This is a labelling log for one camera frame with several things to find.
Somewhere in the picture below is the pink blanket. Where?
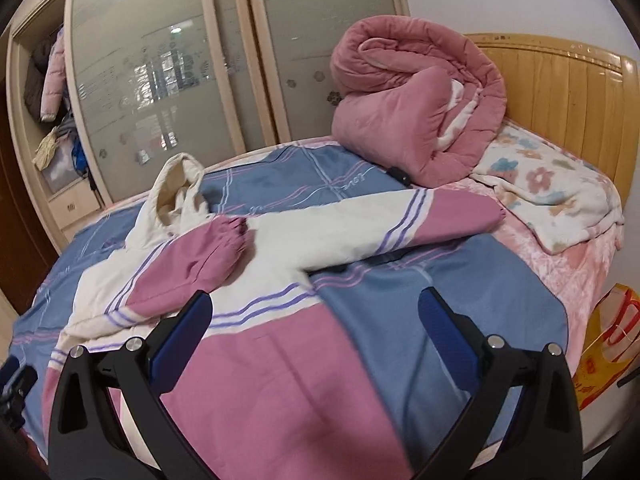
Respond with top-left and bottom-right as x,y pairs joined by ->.
42,152 -> 506,480

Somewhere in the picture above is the rolled pink quilt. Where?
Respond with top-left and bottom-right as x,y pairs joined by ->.
330,16 -> 508,188

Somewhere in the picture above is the frosted glass sliding door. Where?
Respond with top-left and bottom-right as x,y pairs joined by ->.
242,0 -> 416,148
65,0 -> 278,206

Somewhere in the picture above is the cream wardrobe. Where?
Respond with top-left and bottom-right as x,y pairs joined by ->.
0,0 -> 416,256

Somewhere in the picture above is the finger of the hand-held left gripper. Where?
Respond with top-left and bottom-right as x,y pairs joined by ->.
0,356 -> 39,431

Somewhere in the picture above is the pink puffer jacket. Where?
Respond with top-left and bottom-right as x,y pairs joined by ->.
40,27 -> 68,123

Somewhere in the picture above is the blue plaid bed cover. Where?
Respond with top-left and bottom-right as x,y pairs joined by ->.
10,142 -> 571,461

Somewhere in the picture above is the pale yellow cloth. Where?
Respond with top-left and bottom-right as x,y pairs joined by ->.
32,127 -> 61,171

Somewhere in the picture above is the clear plastic storage box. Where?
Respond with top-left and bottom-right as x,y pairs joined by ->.
42,145 -> 83,193

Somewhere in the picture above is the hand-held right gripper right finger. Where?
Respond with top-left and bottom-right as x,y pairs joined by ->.
405,287 -> 583,480

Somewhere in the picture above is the cream wardrobe drawer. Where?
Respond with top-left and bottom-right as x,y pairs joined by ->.
50,192 -> 102,231

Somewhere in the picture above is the dark hanging jacket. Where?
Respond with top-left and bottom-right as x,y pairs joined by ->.
22,40 -> 56,121

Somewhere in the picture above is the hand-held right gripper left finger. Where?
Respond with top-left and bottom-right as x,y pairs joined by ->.
47,290 -> 221,480

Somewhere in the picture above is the floral fleece blanket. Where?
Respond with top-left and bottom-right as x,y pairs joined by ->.
470,122 -> 626,255

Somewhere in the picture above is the yellow shopping bag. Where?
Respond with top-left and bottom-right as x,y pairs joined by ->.
572,282 -> 640,413

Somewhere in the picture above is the blue cloth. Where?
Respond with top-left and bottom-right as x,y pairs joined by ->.
70,137 -> 90,171

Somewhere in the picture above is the brown wooden door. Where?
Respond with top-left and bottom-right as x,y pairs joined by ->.
0,130 -> 61,311

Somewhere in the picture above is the wooden bed headboard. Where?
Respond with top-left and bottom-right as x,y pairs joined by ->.
465,34 -> 640,211

